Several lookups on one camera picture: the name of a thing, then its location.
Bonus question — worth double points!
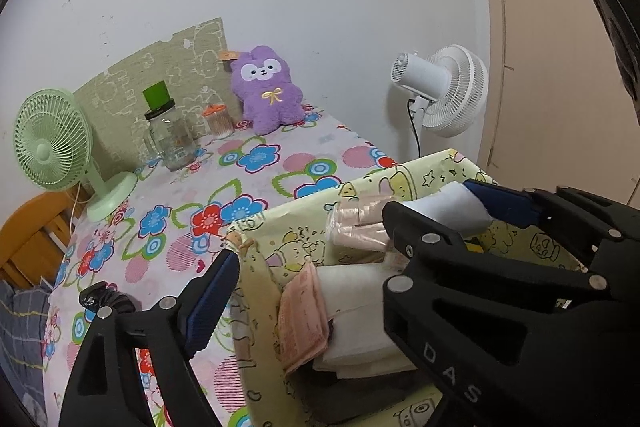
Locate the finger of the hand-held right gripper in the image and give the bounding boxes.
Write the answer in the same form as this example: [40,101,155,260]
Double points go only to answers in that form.
[464,179,640,282]
[382,201,608,427]

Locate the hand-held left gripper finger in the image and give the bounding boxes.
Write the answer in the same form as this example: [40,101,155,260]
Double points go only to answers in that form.
[59,251,242,427]

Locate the yellow printed fabric storage box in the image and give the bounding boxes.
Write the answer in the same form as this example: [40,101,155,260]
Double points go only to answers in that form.
[225,148,591,427]

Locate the white cloth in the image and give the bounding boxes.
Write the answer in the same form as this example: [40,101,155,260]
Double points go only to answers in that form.
[400,182,493,233]

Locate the white folded towel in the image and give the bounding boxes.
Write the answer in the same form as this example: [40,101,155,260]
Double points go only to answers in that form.
[312,262,418,370]

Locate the pink towel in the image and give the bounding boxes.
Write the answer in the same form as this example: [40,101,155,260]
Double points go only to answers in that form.
[277,264,331,370]

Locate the black fabric bundle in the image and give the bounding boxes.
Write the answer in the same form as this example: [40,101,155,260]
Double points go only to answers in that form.
[79,281,135,315]

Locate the floral tablecloth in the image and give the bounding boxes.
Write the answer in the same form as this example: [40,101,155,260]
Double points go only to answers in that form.
[42,104,416,427]

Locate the pink clear packets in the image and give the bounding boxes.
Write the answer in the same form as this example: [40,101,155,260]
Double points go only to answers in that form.
[327,194,401,254]

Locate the white fan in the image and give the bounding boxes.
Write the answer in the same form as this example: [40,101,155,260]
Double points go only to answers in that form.
[391,45,489,138]

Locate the beige cabinet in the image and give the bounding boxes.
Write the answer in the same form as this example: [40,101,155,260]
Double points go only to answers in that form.
[470,0,640,208]

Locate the glass jar with green lid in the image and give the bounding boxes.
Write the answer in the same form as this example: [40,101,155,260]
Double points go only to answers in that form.
[141,80,197,172]

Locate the small jar with orange lid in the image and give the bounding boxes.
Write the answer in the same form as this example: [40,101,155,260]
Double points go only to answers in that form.
[202,104,235,138]

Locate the grey plaid bedding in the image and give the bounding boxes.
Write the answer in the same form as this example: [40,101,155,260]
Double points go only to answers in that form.
[0,279,57,427]

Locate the wooden headboard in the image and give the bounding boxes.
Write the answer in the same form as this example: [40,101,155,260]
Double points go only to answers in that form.
[0,192,81,293]

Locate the dark cloth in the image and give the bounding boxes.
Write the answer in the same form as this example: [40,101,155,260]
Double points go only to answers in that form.
[559,0,640,128]

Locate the purple plush toy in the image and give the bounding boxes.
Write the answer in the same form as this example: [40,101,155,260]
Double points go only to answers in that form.
[218,46,306,136]

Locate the green desk fan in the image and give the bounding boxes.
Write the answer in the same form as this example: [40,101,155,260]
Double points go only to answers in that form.
[13,88,138,223]

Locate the black fan cable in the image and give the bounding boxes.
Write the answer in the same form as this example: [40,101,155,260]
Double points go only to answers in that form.
[406,98,424,158]

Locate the white fan cable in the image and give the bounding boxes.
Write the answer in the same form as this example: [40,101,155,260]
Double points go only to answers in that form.
[69,182,87,228]

